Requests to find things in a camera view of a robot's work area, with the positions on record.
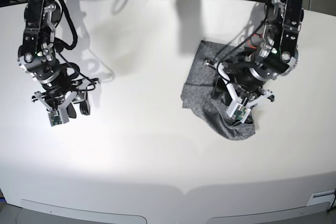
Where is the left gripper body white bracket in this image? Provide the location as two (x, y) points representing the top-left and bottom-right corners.
(204, 59), (276, 118)

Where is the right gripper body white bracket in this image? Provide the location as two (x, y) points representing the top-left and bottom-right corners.
(31, 78), (100, 123)

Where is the grey long-sleeve T-shirt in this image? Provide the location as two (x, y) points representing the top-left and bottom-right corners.
(181, 40), (255, 141)

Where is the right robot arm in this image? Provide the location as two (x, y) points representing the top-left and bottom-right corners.
(17, 0), (100, 126)

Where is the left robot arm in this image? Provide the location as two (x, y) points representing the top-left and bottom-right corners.
(205, 0), (304, 123)

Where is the white label plate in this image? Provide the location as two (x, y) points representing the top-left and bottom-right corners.
(307, 190), (335, 206)

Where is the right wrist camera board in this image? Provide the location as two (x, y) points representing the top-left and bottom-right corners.
(48, 111), (62, 126)

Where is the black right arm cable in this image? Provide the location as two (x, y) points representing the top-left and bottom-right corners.
(52, 0), (98, 91)

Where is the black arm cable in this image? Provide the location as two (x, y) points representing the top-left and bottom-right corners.
(52, 0), (98, 91)
(215, 19), (266, 62)

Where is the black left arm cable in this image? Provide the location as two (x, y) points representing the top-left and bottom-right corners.
(215, 19), (266, 62)

